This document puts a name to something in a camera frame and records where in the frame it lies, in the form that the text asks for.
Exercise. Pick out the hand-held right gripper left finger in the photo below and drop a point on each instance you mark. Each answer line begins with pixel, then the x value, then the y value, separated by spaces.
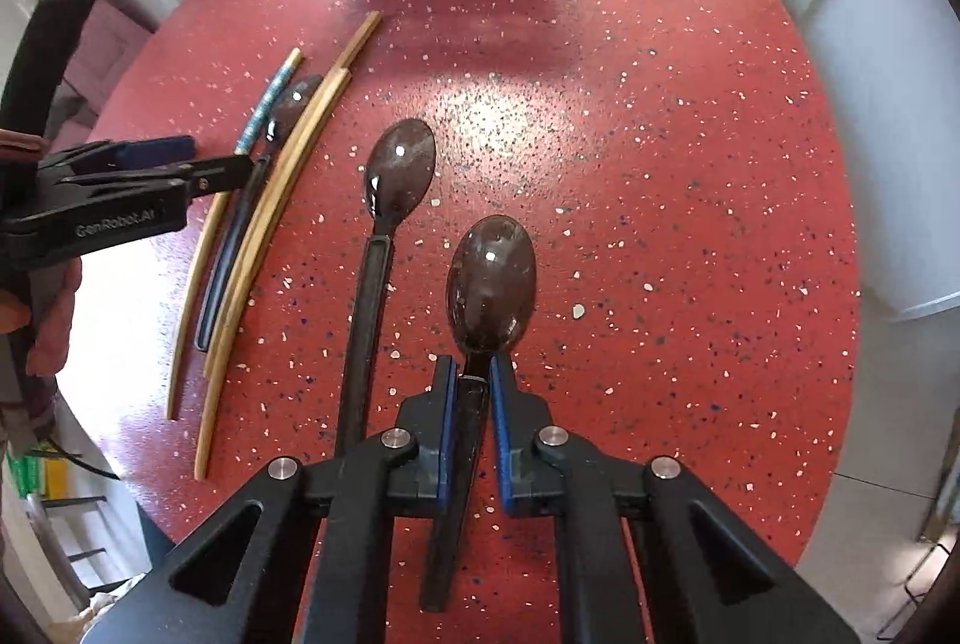
pixel 444 434

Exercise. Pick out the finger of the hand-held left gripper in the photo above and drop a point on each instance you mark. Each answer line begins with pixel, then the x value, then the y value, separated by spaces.
pixel 154 151
pixel 221 172

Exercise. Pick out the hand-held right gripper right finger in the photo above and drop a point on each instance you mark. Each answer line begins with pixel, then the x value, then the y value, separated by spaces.
pixel 502 434

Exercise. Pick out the blue patterned bamboo chopstick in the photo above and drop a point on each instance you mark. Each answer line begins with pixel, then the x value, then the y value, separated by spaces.
pixel 262 112

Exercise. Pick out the dark translucent plastic spoon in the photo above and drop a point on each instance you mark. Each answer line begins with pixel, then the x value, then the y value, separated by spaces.
pixel 491 284
pixel 401 164
pixel 296 97

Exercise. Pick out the plain bamboo chopstick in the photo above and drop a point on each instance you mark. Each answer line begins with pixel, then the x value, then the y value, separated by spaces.
pixel 208 419

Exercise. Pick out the person's left hand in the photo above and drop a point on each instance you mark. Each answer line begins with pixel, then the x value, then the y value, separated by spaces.
pixel 56 314

